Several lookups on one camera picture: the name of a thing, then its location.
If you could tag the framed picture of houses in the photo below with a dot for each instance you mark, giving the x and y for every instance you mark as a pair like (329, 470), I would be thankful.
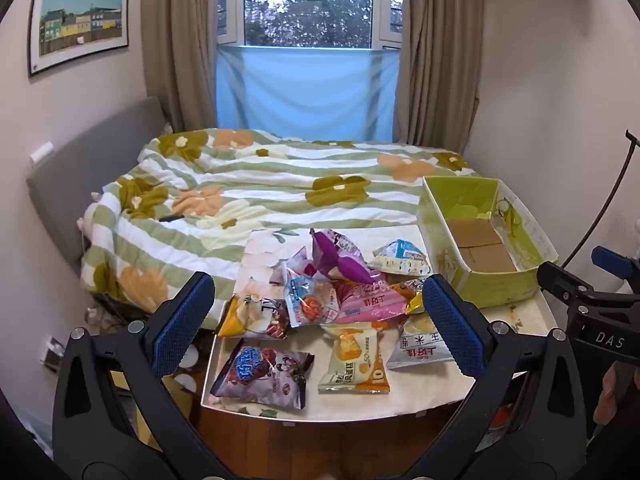
(80, 25)

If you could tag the grey bed headboard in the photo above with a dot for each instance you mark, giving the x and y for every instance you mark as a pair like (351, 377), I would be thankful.
(85, 160)

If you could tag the beige curtain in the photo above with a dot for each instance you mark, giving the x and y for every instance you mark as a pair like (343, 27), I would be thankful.
(440, 55)
(175, 45)

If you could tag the green cardboard box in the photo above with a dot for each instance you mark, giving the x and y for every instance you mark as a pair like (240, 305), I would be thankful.
(480, 250)

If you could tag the window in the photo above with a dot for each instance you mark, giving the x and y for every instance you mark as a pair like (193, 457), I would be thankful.
(310, 0)

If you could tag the white and light blue packet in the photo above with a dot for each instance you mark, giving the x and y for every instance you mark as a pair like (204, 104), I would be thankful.
(400, 257)

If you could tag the white wall switch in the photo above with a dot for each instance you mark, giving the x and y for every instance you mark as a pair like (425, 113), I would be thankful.
(41, 153)

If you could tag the purple sweet potato packet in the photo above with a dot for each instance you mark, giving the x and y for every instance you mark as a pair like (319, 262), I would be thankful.
(332, 255)

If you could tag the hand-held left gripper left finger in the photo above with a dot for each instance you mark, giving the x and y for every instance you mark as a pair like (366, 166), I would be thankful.
(182, 320)

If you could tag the grey packet with red label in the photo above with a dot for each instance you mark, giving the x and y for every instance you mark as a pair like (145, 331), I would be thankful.
(415, 350)

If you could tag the light blue window cloth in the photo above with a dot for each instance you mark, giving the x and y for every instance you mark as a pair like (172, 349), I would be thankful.
(305, 92)

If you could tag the small yellow snack packet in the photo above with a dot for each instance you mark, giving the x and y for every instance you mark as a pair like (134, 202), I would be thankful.
(407, 295)

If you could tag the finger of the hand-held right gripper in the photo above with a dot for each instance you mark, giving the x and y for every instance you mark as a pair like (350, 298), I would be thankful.
(612, 259)
(562, 280)

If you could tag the wall socket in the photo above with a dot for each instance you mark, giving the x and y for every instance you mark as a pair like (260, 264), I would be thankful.
(50, 354)

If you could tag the yellow and white chips bag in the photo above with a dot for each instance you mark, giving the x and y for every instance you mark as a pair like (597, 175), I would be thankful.
(247, 315)

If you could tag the pink and white snack packet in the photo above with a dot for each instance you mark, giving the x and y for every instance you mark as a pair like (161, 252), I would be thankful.
(295, 265)

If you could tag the blue and white snack packet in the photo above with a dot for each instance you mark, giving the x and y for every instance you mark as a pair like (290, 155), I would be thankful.
(310, 300)

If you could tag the person's right hand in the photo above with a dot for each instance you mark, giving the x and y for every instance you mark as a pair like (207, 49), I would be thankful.
(611, 400)

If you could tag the purple cookie packet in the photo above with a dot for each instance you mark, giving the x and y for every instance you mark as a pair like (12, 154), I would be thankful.
(260, 375)

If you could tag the yellow and white cake packet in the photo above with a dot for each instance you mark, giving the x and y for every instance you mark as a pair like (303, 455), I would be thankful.
(352, 360)

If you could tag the yellow box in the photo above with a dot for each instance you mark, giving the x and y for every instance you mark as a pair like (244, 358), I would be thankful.
(127, 400)

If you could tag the red snack packet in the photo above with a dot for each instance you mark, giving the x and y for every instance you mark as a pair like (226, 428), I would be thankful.
(278, 329)

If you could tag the floral green striped blanket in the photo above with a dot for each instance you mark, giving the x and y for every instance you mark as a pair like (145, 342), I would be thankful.
(240, 195)

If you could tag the pink striped snack packet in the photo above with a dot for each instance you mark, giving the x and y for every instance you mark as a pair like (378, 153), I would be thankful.
(367, 302)

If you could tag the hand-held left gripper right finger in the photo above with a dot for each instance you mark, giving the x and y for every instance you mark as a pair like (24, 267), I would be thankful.
(452, 320)

